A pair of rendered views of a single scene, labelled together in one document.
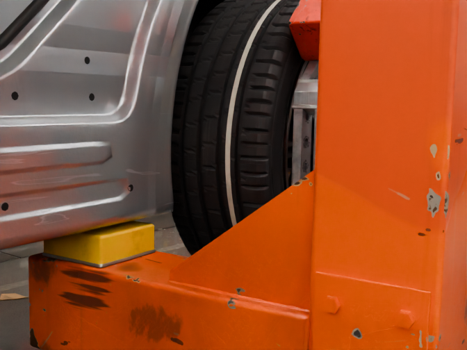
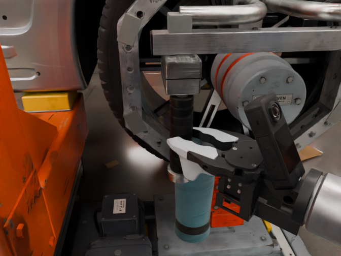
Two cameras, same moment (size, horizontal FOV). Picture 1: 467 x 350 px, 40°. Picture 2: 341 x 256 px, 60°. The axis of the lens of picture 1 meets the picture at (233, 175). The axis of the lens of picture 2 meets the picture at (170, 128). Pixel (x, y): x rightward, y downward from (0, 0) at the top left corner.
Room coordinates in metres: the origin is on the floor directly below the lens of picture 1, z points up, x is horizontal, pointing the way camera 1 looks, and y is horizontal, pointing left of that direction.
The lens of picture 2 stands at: (0.84, -0.68, 1.06)
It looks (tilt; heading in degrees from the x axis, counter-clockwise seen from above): 29 degrees down; 52
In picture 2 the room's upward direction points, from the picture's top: straight up
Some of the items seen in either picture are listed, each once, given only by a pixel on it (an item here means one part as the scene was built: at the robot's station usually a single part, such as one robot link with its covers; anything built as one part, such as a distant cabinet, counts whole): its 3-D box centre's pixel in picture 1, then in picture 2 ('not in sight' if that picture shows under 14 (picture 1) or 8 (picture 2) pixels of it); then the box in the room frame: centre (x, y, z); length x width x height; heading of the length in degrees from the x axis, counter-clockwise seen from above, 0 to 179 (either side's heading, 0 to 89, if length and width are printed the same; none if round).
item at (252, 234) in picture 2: not in sight; (209, 197); (1.46, -0.13, 0.32); 0.40 x 0.30 x 0.28; 148
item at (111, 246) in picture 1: (99, 239); (51, 95); (1.08, 0.22, 0.71); 0.14 x 0.14 x 0.05; 58
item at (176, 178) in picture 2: not in sight; (180, 135); (1.10, -0.38, 0.83); 0.04 x 0.04 x 0.16
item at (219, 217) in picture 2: not in sight; (223, 186); (1.39, -0.24, 0.48); 0.16 x 0.12 x 0.17; 58
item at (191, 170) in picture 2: not in sight; (190, 162); (1.08, -0.42, 0.81); 0.09 x 0.03 x 0.06; 112
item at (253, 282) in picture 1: (181, 262); (36, 124); (0.99, 0.08, 0.69); 0.52 x 0.17 x 0.35; 58
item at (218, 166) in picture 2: not in sight; (218, 161); (1.09, -0.47, 0.83); 0.09 x 0.05 x 0.02; 112
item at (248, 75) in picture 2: not in sight; (251, 82); (1.33, -0.33, 0.85); 0.21 x 0.14 x 0.14; 58
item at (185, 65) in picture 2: not in sight; (179, 67); (1.11, -0.36, 0.93); 0.09 x 0.05 x 0.05; 58
